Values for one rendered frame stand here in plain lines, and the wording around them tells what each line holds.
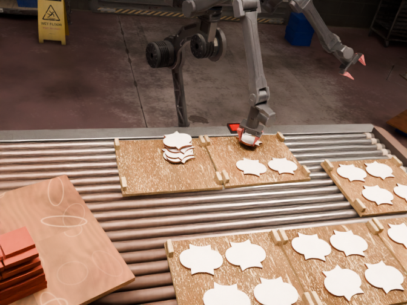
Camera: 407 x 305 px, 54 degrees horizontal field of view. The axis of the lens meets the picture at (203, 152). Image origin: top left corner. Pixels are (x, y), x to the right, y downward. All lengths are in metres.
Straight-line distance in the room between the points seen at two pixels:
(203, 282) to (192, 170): 0.56
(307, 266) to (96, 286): 0.71
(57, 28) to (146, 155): 3.54
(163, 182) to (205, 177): 0.19
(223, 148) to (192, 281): 0.76
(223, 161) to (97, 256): 0.80
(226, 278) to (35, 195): 0.68
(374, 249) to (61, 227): 1.12
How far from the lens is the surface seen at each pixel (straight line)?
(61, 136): 1.91
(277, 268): 1.44
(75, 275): 1.20
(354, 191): 1.89
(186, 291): 1.31
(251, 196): 1.69
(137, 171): 1.68
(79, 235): 1.29
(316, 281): 1.46
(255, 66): 1.71
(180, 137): 1.79
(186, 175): 1.68
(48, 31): 5.17
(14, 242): 1.09
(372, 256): 1.63
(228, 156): 1.84
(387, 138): 2.38
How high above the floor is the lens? 2.00
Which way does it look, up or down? 36 degrees down
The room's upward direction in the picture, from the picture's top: 11 degrees clockwise
